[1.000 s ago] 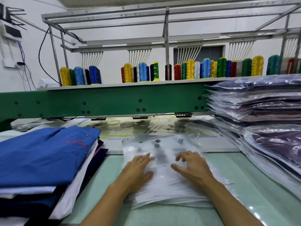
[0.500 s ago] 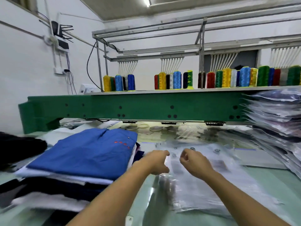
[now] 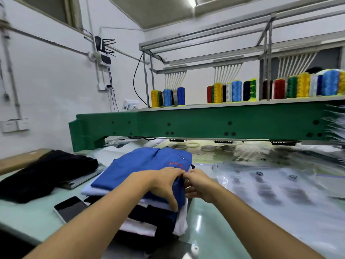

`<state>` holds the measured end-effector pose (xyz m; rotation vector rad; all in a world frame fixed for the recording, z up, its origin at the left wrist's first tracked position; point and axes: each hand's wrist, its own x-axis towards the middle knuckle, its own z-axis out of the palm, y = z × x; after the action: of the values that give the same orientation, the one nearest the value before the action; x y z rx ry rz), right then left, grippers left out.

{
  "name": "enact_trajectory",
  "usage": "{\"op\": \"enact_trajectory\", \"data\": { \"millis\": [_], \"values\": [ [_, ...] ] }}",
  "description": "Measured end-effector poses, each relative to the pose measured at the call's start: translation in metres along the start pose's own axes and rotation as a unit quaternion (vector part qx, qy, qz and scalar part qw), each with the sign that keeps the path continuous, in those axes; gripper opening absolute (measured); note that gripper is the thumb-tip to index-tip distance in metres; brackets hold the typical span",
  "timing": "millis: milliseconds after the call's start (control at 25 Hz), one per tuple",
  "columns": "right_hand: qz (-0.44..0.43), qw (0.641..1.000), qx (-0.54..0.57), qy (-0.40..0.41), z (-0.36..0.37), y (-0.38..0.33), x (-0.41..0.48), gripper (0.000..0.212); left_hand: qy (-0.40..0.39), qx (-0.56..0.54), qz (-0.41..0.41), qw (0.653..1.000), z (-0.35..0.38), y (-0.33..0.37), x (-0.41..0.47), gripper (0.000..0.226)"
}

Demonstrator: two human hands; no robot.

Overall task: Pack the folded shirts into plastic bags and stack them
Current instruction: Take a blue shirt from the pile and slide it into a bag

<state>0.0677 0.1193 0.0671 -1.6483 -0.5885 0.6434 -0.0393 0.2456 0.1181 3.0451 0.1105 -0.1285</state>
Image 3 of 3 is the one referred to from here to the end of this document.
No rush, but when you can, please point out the row of coloured thread spools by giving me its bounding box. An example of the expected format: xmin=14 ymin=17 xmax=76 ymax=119
xmin=150 ymin=69 xmax=345 ymax=108

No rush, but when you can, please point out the black cloth bundle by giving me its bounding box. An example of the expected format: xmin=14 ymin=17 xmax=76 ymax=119
xmin=0 ymin=150 xmax=100 ymax=204

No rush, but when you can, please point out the person's left forearm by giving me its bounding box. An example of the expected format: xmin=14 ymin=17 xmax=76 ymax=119
xmin=24 ymin=171 xmax=158 ymax=259

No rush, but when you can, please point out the person's right hand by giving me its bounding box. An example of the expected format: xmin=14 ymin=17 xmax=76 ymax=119
xmin=183 ymin=169 xmax=223 ymax=204

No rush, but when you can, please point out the brown cardboard box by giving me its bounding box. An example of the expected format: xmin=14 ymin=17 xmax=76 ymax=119
xmin=0 ymin=148 xmax=52 ymax=176

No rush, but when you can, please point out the black smartphone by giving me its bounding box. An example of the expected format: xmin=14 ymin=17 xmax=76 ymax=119
xmin=54 ymin=196 xmax=90 ymax=225

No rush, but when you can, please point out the grey metal thread rack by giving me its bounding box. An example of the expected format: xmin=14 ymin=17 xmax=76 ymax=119
xmin=139 ymin=0 xmax=345 ymax=106

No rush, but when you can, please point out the green machine beam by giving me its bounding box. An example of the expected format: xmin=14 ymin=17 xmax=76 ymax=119
xmin=68 ymin=100 xmax=345 ymax=153

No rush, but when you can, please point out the white double wall socket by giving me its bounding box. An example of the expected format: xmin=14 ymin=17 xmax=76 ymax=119
xmin=0 ymin=118 xmax=31 ymax=134

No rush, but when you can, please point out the person's right forearm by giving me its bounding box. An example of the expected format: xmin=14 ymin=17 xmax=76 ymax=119
xmin=207 ymin=183 xmax=325 ymax=259

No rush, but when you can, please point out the high wall window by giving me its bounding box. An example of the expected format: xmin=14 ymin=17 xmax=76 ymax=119
xmin=22 ymin=0 xmax=83 ymax=28

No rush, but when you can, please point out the blue garment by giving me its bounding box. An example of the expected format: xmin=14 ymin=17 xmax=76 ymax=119
xmin=91 ymin=146 xmax=194 ymax=214

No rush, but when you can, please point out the wall router with antennas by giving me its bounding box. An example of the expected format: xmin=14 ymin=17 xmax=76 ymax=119
xmin=89 ymin=36 xmax=116 ymax=67

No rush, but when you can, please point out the stack of plastic bags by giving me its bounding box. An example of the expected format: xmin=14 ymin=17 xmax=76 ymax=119
xmin=213 ymin=160 xmax=345 ymax=259

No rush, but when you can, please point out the black hanging cable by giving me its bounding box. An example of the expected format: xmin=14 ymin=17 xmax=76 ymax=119
xmin=133 ymin=54 xmax=153 ymax=108

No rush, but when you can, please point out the white box device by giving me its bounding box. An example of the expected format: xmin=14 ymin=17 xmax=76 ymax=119
xmin=123 ymin=100 xmax=140 ymax=112

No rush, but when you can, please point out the stack of bagged garments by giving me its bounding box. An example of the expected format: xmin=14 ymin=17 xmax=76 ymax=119
xmin=322 ymin=104 xmax=345 ymax=145

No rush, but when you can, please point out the grey flat tablet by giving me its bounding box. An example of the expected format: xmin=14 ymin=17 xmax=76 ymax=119
xmin=59 ymin=164 xmax=107 ymax=190

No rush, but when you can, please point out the person's left hand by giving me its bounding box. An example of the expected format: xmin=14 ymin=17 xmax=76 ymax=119
xmin=143 ymin=166 xmax=187 ymax=213

